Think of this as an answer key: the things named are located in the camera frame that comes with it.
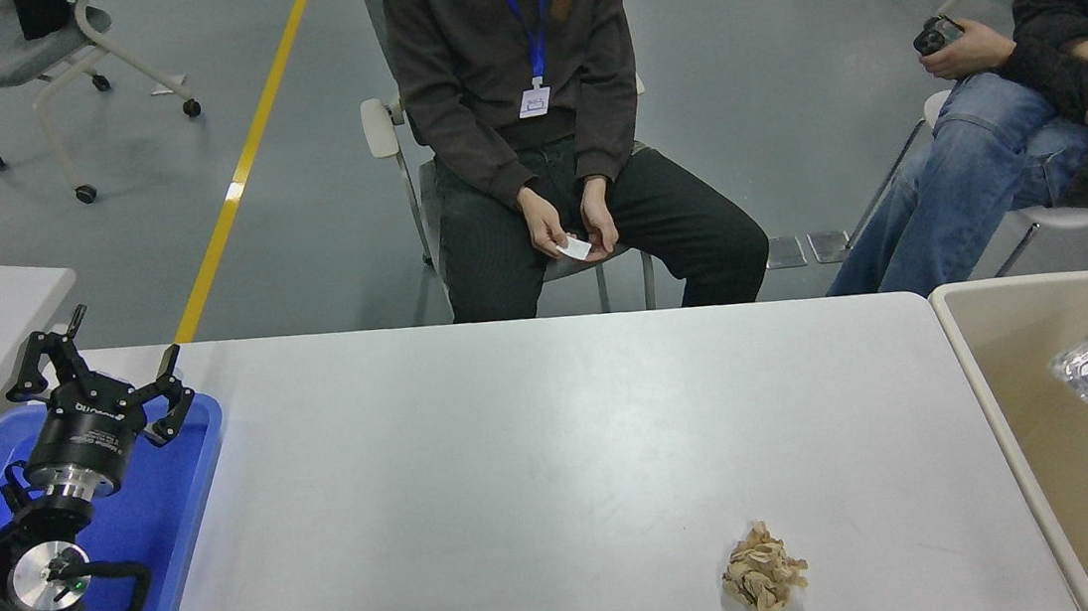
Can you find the black phone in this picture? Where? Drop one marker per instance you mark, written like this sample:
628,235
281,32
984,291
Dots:
937,35

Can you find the tan paper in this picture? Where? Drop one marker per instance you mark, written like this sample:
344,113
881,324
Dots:
760,574

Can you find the large pale bin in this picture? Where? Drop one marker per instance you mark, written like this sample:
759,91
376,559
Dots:
1029,369

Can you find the person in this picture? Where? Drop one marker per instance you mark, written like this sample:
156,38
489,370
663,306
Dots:
970,165
460,54

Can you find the metal floor plate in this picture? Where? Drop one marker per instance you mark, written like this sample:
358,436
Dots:
786,252
828,246

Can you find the person's left hand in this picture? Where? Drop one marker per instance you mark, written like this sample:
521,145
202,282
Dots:
599,215
974,51

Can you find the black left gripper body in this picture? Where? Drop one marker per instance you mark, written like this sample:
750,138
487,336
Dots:
82,435

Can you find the yellow floor tape line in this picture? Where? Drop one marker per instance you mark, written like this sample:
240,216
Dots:
241,165

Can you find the black bag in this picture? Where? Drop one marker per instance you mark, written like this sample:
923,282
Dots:
42,14

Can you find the small white paper scrap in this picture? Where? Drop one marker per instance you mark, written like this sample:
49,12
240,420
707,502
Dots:
578,247

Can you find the blue plastic tray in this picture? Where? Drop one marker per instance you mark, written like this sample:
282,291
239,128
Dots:
166,522

